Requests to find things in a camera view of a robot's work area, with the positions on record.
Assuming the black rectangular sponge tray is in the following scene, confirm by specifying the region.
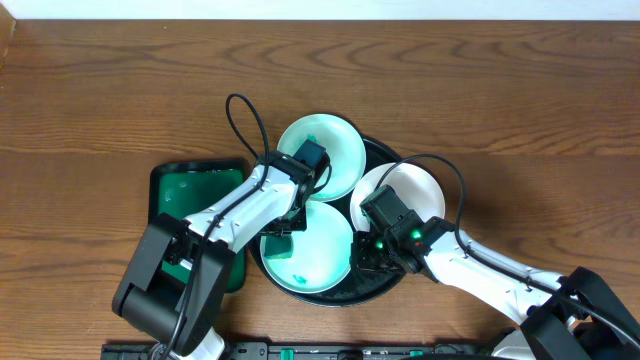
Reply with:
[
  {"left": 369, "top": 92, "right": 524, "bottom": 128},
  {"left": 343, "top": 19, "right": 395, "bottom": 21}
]
[{"left": 147, "top": 158, "right": 251, "bottom": 295}]

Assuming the black round tray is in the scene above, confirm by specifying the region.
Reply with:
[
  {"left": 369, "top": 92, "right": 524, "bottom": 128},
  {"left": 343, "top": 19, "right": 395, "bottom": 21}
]
[{"left": 246, "top": 135, "right": 405, "bottom": 307}]

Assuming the green sponge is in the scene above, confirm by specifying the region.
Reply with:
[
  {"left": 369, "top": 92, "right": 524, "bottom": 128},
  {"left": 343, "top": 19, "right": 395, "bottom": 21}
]
[{"left": 262, "top": 235, "right": 293, "bottom": 260}]

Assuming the white plate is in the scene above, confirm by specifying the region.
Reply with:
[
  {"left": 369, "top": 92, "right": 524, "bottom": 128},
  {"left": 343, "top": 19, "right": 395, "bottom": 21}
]
[{"left": 350, "top": 163, "right": 446, "bottom": 232}]

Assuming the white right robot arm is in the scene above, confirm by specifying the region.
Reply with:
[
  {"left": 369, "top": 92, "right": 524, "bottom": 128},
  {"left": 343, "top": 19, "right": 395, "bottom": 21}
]
[{"left": 351, "top": 185, "right": 639, "bottom": 359}]

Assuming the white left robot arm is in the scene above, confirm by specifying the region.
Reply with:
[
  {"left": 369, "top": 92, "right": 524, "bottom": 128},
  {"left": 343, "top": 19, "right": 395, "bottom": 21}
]
[{"left": 112, "top": 140, "right": 330, "bottom": 359}]

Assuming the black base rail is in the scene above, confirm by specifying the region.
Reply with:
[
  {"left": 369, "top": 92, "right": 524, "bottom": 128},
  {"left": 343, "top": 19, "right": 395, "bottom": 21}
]
[{"left": 100, "top": 342, "right": 501, "bottom": 360}]

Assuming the mint plate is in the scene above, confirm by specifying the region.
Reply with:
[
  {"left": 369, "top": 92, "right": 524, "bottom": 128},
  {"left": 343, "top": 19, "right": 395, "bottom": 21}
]
[
  {"left": 260, "top": 201, "right": 353, "bottom": 294},
  {"left": 277, "top": 114, "right": 366, "bottom": 202}
]

